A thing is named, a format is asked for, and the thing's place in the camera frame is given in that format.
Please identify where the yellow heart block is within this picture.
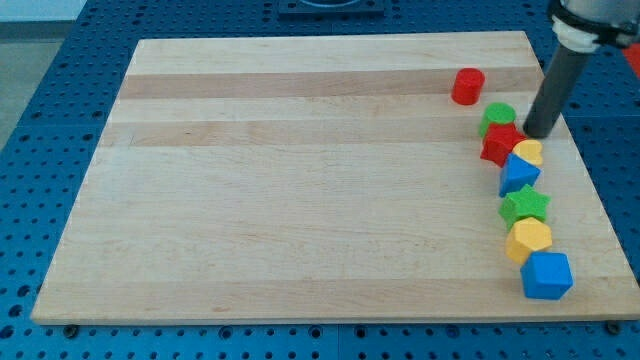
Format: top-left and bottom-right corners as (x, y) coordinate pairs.
(512, 139), (544, 166)

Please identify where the green star block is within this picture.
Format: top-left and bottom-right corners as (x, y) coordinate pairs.
(498, 185), (551, 230)

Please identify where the green cylinder block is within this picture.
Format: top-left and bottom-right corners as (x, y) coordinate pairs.
(478, 102), (517, 138)

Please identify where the blue triangle block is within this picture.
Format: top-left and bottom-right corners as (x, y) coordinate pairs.
(499, 153), (541, 197)

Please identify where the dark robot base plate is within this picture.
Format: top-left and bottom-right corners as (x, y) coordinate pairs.
(276, 0), (385, 17)

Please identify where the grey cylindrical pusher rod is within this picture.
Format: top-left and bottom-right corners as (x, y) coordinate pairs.
(522, 44), (592, 139)

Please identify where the yellow hexagon block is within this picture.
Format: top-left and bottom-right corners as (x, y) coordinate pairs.
(505, 217), (553, 265)

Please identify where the red cylinder block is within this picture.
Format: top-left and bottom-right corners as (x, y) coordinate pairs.
(451, 68), (485, 106)

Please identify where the red star block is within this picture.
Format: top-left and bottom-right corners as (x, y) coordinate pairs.
(480, 123), (527, 168)

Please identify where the blue cube block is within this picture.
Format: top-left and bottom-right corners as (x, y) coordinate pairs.
(520, 252), (574, 300)

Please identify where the wooden board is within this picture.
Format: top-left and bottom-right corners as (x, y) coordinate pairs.
(31, 31), (639, 325)

